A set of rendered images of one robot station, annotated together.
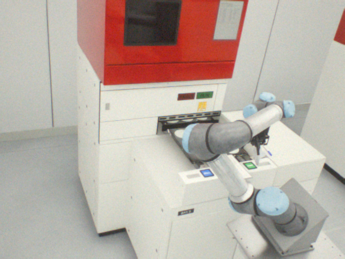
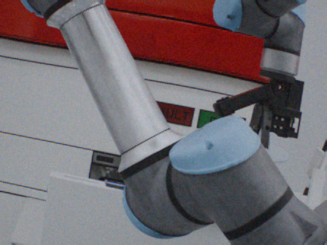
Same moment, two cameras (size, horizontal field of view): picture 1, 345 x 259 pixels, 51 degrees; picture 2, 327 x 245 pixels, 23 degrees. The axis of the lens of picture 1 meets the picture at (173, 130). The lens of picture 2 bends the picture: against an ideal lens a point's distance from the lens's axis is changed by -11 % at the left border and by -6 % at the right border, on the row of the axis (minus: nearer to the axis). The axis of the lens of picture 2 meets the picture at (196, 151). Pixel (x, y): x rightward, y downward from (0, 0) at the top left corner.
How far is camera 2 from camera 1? 1.20 m
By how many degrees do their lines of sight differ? 32
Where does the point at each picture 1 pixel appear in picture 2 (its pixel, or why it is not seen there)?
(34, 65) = not seen: outside the picture
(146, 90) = (74, 73)
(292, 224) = (271, 233)
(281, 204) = (224, 134)
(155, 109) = (87, 128)
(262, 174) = not seen: hidden behind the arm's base
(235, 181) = (122, 90)
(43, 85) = not seen: outside the picture
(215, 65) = (244, 40)
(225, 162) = (101, 28)
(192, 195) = (67, 223)
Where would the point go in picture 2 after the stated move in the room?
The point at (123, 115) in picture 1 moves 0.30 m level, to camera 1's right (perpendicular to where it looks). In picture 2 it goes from (18, 124) to (115, 146)
